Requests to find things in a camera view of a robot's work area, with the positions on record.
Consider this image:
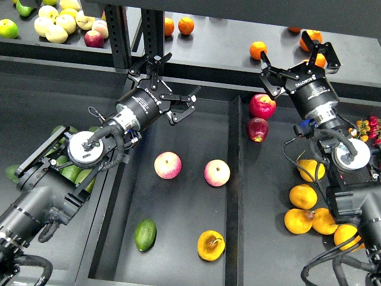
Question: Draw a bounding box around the bright red apple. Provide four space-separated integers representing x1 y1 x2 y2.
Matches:
249 94 276 120

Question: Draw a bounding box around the pink apple right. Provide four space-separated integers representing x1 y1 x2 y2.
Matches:
204 159 230 187

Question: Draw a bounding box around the cherry tomato bunch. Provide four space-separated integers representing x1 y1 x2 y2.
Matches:
348 120 370 142

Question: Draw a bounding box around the orange right lower pair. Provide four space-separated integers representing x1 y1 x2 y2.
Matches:
314 53 326 68

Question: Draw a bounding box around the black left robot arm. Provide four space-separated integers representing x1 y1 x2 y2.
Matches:
1 54 196 285

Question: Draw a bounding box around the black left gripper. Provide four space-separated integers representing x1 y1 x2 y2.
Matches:
115 52 201 131

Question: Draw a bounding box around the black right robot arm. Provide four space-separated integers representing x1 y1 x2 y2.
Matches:
260 32 380 285

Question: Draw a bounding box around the black tray divider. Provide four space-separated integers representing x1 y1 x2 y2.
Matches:
224 97 243 285

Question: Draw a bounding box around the yellow pear lower middle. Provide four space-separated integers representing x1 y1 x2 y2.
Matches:
312 208 338 235

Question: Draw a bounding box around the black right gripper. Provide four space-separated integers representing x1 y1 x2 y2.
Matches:
260 31 341 119

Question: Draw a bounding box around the dark red apple on shelf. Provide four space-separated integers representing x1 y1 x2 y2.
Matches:
84 30 104 48

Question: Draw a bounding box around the green avocado pile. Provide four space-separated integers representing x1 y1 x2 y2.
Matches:
5 138 92 184

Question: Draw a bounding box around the large orange right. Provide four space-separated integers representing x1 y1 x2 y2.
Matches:
299 29 323 52

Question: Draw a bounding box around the pink apple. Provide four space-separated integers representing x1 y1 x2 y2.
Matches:
204 159 230 187
154 151 182 179

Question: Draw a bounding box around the yellow pear lower left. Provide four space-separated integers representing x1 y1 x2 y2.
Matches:
284 209 314 234

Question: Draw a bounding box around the pale yellow pear pile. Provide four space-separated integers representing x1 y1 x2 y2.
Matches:
33 1 109 43

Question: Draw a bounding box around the pink apple left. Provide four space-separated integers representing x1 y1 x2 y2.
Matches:
154 151 182 179

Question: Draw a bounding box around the yellow pear stem up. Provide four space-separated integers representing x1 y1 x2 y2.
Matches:
197 230 226 262

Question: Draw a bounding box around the black shelf post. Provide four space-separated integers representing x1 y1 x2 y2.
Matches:
104 4 164 70

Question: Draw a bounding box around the orange behind post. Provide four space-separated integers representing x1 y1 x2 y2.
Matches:
164 17 174 37

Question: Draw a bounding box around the orange on shelf centre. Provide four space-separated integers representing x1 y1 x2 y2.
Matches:
249 41 267 60

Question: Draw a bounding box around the yellow pear lower right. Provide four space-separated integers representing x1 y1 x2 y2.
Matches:
333 224 361 251

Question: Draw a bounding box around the green apple on shelf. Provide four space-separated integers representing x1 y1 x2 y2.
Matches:
0 18 18 39

